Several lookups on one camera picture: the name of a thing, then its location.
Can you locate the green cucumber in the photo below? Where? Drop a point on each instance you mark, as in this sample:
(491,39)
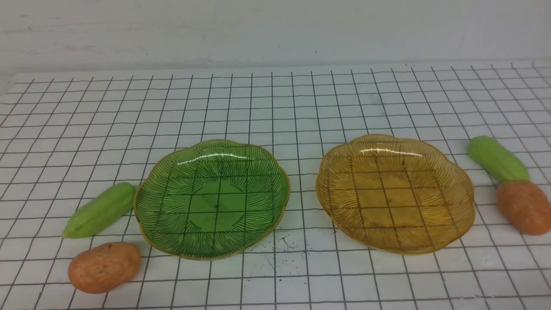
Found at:
(101,212)
(500,163)

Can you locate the orange potato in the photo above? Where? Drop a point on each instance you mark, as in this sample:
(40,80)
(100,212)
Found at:
(525,205)
(105,267)

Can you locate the green glass plate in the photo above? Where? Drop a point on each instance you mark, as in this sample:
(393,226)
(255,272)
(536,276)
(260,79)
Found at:
(212,200)

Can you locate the amber glass plate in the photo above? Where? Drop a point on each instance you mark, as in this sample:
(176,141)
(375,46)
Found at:
(399,195)

